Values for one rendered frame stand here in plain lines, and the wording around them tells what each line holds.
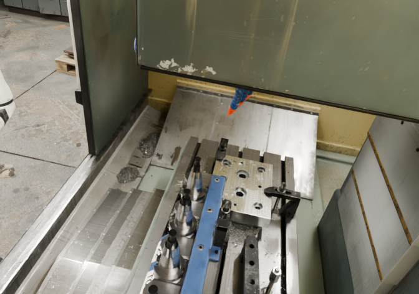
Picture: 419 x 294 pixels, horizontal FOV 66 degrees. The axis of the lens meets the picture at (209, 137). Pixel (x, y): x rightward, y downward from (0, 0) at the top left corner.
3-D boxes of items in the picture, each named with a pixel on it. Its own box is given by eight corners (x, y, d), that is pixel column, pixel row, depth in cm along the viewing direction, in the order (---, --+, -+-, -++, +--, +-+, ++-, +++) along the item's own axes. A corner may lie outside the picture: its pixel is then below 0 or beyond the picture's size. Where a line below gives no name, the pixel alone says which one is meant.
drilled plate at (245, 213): (202, 213, 113) (204, 203, 110) (216, 162, 137) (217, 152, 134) (267, 228, 112) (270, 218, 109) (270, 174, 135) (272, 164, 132)
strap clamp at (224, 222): (212, 247, 107) (219, 217, 99) (219, 217, 118) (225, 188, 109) (222, 250, 107) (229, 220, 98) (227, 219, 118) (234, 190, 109)
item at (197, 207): (171, 214, 77) (171, 212, 77) (177, 199, 82) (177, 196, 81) (199, 220, 77) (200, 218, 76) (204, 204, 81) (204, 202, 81)
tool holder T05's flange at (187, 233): (191, 243, 73) (192, 237, 71) (165, 237, 73) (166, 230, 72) (198, 222, 78) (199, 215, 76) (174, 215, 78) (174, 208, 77)
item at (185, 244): (157, 253, 69) (157, 251, 68) (164, 233, 73) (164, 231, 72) (189, 261, 68) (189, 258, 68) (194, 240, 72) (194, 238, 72)
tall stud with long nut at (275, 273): (262, 296, 96) (272, 272, 88) (262, 288, 98) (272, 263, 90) (271, 299, 96) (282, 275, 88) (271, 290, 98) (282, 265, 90)
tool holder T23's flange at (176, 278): (179, 289, 64) (180, 282, 62) (149, 282, 64) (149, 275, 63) (186, 261, 69) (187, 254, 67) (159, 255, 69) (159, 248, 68)
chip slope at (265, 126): (139, 186, 164) (138, 146, 149) (174, 118, 218) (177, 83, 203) (315, 226, 157) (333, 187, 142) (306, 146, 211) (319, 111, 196)
